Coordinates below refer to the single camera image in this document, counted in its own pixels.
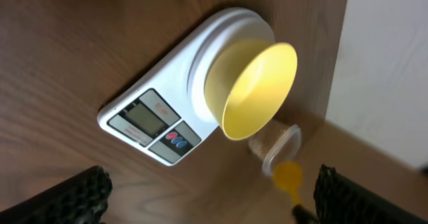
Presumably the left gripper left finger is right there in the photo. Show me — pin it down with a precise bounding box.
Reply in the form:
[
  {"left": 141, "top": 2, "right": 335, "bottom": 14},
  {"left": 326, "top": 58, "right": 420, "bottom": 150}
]
[{"left": 1, "top": 166, "right": 112, "bottom": 224}]

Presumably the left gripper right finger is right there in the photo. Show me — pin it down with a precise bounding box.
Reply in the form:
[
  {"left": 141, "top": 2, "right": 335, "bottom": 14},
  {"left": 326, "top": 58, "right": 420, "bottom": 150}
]
[{"left": 314, "top": 164, "right": 427, "bottom": 224}]

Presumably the yellow measuring scoop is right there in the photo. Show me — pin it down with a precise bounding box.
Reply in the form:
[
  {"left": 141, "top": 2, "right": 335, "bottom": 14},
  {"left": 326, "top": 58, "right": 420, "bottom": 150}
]
[{"left": 273, "top": 161, "right": 319, "bottom": 224}]

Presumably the white digital kitchen scale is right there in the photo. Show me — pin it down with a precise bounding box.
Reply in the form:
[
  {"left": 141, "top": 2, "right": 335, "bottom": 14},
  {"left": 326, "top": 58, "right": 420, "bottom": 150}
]
[{"left": 97, "top": 7, "right": 275, "bottom": 166}]

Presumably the yellow plastic bowl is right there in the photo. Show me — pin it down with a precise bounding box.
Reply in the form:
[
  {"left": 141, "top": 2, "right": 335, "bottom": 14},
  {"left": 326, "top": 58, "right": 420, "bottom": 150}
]
[{"left": 204, "top": 39, "right": 298, "bottom": 140}]

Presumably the clear plastic container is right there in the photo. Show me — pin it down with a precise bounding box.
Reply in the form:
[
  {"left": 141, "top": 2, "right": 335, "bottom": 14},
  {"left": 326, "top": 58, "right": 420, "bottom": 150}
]
[{"left": 248, "top": 120, "right": 302, "bottom": 177}]

